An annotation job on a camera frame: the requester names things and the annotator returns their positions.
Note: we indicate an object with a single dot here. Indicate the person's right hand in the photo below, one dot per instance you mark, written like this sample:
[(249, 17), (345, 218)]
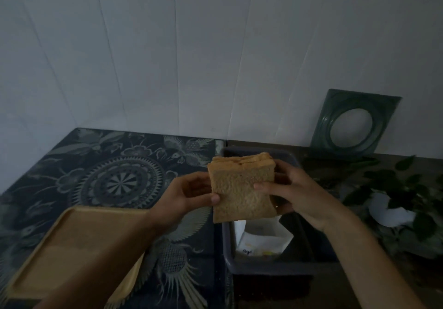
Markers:
[(304, 194)]

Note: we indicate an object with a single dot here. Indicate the person's left hand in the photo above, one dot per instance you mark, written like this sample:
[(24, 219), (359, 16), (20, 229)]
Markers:
[(173, 198)]

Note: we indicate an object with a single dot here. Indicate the person's right thumb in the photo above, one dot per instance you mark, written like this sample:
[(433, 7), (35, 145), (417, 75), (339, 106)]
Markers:
[(268, 187)]

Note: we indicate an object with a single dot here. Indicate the person's left thumb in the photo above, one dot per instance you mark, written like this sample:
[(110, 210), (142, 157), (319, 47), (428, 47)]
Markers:
[(204, 202)]

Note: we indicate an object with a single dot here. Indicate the stack of brown bread slices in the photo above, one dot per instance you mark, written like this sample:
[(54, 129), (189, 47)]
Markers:
[(238, 187)]

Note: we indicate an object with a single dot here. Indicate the person's left forearm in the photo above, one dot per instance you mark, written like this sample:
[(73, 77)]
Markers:
[(100, 263)]

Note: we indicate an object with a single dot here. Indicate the person's right forearm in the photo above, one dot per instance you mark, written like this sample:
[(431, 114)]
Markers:
[(367, 263)]

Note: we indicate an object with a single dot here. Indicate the white plastic bread bag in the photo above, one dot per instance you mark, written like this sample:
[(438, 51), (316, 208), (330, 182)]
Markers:
[(261, 239)]

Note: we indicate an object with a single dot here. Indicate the dark plastic bin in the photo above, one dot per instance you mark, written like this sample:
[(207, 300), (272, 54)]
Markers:
[(270, 260)]

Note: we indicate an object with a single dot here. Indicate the dark patterned tablecloth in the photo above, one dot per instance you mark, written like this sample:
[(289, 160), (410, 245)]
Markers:
[(114, 187)]

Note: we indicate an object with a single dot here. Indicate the white plant pot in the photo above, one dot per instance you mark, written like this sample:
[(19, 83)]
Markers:
[(386, 212)]

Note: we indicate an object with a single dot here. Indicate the green leafy plant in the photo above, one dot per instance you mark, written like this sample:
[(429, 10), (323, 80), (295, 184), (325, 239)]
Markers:
[(391, 187)]

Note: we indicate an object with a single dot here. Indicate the wooden tray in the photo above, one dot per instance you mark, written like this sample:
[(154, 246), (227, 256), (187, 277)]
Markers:
[(62, 246)]

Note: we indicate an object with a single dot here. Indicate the green square frame with hole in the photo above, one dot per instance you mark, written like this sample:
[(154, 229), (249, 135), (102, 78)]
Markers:
[(353, 125)]

